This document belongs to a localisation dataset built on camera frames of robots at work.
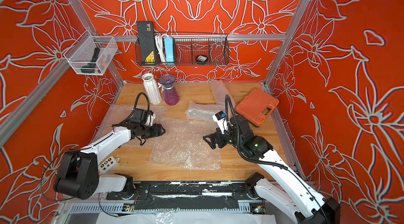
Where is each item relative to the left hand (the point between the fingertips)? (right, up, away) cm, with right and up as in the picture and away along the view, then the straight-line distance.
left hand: (161, 130), depth 88 cm
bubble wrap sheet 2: (+13, -8, -1) cm, 15 cm away
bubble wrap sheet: (-33, +8, +14) cm, 37 cm away
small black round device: (+23, +43, +7) cm, 49 cm away
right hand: (+26, +2, -17) cm, 31 cm away
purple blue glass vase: (+3, +21, +12) cm, 24 cm away
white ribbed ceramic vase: (-8, +25, +7) cm, 27 cm away
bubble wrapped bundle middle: (+24, +10, +4) cm, 27 cm away
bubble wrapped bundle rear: (+36, +23, +14) cm, 45 cm away
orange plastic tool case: (+61, +13, +15) cm, 64 cm away
